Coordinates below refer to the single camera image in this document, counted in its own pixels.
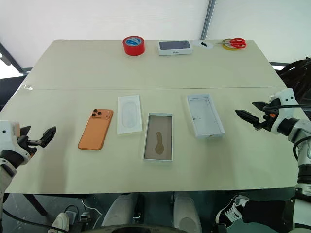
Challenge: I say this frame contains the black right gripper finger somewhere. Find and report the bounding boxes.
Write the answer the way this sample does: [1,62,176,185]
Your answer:
[235,109,262,131]
[252,101,270,110]

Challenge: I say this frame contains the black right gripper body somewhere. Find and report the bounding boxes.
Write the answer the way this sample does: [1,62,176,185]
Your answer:
[258,102,280,130]

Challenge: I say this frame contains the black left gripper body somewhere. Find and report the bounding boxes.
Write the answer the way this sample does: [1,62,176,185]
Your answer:
[16,134,42,160]

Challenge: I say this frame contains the white rectangular tray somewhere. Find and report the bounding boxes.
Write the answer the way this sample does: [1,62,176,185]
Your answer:
[186,93,225,140]

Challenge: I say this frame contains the box tray with brown insert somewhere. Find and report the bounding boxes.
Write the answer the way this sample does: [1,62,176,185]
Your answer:
[142,112,174,163]

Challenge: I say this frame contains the closed white phone box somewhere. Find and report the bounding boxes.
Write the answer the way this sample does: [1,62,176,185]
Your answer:
[158,39,195,57]

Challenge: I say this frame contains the orange smartphone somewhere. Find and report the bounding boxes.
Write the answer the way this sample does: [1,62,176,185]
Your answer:
[77,108,115,151]

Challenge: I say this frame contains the dark table leg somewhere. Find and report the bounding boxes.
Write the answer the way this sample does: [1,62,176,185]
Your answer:
[22,193,49,217]

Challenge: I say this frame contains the yellow tape roll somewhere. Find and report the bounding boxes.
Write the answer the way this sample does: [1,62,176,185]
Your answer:
[222,38,240,51]

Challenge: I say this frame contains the white shoe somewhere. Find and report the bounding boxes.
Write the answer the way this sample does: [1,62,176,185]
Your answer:
[51,212,71,233]

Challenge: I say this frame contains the white cardboard insert tray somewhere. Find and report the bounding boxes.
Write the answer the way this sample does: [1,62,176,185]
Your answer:
[117,95,143,135]

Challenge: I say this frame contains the grey foot pedal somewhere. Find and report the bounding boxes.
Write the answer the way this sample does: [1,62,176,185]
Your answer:
[64,205,91,227]

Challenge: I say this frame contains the black trouser leg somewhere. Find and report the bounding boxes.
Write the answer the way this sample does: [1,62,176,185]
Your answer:
[242,200,296,229]

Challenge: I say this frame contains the black and white sneaker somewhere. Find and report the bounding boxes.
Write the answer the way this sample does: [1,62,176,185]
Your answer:
[215,194,250,229]

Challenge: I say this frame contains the grey rounded shape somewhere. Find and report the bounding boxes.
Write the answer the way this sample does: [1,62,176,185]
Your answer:
[101,193,137,229]
[173,192,203,233]

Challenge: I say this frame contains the red tape roll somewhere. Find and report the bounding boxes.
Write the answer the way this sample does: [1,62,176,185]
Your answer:
[121,35,146,57]

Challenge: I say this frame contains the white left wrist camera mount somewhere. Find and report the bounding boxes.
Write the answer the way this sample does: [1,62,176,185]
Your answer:
[0,120,22,161]

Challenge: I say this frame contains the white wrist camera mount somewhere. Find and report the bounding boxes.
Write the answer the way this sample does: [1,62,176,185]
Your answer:
[0,120,22,161]
[269,88,296,133]

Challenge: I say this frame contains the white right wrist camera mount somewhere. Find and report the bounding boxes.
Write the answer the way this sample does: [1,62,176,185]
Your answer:
[269,88,296,133]

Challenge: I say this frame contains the red handled scissors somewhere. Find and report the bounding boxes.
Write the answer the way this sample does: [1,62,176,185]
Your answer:
[214,37,247,49]

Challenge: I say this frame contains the dark metal frame strut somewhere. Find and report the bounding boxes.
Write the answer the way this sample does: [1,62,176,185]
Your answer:
[0,40,33,74]

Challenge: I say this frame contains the dark metal frame pole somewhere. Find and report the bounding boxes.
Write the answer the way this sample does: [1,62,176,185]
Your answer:
[199,0,215,41]

